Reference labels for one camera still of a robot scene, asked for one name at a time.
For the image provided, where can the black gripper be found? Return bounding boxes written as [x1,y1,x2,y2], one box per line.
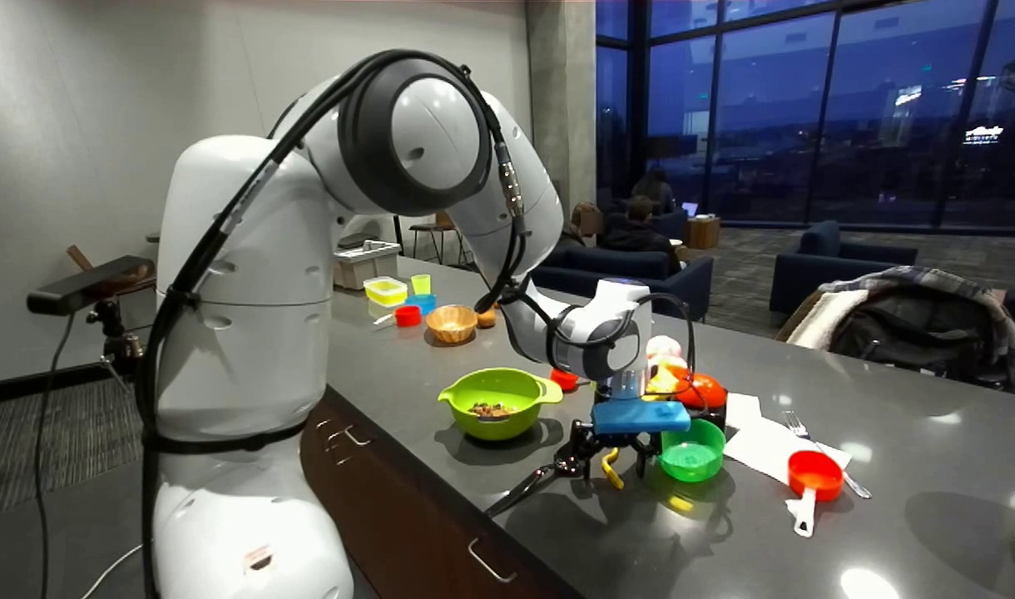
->
[556,426,663,484]

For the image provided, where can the yellow knitted cloth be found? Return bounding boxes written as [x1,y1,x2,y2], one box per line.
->
[596,364,689,494]

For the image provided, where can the black plastic spoon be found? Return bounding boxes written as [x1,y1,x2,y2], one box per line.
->
[481,445,584,521]

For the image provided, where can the small green bowl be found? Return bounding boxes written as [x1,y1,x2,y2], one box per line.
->
[654,417,733,490]

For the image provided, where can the red toy tomato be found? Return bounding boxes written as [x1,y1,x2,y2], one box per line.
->
[670,370,733,417]

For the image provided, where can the lime green bowl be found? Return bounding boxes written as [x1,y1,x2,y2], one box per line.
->
[435,364,566,445]

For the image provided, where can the white paper napkin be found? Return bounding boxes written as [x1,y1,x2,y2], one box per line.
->
[722,390,866,494]

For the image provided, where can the dark sofa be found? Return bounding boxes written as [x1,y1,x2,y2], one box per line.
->
[532,244,720,322]

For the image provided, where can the red measuring cup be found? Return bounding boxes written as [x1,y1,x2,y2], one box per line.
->
[786,445,873,543]

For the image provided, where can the wicker basket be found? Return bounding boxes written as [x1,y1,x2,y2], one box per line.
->
[421,303,481,349]

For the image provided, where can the brown wooden counter cabinet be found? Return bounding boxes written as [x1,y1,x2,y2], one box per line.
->
[299,386,566,599]

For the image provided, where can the seated person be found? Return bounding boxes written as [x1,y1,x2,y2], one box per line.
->
[603,191,672,253]
[560,200,607,253]

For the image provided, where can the brown wooden box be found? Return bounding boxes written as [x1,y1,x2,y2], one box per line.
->
[685,214,722,253]

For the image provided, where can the white chair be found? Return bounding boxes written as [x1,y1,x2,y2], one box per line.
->
[776,281,868,358]

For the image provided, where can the yellow plastic container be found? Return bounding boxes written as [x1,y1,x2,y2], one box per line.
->
[360,278,414,309]

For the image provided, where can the dark armchair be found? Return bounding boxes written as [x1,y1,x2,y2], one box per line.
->
[765,216,921,320]

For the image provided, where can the clear plastic container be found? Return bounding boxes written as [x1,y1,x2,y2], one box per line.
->
[329,241,403,294]

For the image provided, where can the dark gray jacket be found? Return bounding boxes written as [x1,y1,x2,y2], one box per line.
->
[826,263,1015,394]

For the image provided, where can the black tripod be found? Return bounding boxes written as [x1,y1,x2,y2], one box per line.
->
[83,297,154,386]

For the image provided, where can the metal drawer handle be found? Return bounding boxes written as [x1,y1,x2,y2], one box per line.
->
[322,420,373,452]
[461,534,523,588]

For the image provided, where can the large glass window wall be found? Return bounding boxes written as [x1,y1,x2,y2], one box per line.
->
[592,0,1015,238]

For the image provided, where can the black stereo camera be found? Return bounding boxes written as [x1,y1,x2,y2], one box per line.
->
[23,253,158,320]

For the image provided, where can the thin black camera cable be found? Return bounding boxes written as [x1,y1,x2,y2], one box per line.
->
[31,309,79,599]

